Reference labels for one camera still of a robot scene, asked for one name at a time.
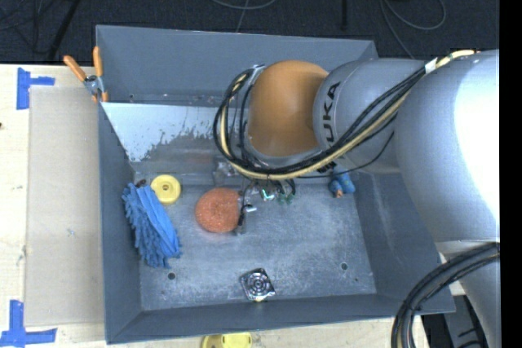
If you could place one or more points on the silver square metal grate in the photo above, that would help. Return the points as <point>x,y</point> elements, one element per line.
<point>257,284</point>

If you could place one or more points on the blue fringed duster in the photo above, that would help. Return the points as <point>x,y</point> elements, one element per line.
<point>151,224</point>

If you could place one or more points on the orange scouring ball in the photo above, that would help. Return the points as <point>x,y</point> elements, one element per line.
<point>217,210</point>

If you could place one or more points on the yellow flat disc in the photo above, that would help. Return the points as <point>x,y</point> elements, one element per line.
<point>226,340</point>

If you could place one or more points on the grey metal bin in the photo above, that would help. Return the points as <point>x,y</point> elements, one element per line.
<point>285,256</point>

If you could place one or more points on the pale wood flat board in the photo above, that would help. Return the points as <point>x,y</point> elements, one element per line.
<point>61,195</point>

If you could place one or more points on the blue and orange toy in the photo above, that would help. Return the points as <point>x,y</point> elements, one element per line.
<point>341,185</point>

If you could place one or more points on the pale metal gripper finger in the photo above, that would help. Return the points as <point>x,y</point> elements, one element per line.
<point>242,222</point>

